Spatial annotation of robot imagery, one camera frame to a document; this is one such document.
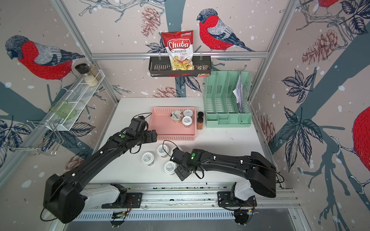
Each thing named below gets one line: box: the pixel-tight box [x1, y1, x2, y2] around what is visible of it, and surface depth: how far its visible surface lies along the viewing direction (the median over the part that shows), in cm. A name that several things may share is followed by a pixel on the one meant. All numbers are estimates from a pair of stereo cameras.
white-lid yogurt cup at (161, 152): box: [156, 144, 170, 158], surface depth 87 cm
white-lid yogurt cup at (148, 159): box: [141, 152, 155, 167], surface depth 83 cm
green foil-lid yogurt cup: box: [183, 109, 194, 117], surface depth 106 cm
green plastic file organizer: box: [204, 70, 253, 129], surface depth 108 cm
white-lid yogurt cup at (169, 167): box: [163, 160, 178, 176], surface depth 80 cm
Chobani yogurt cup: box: [170, 110, 183, 124], surface depth 106 cm
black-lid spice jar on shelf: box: [74, 63, 90, 75], surface depth 81 cm
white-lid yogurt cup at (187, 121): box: [181, 115, 193, 129], surface depth 100 cm
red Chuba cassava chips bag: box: [161, 30, 195, 71], surface depth 83 cm
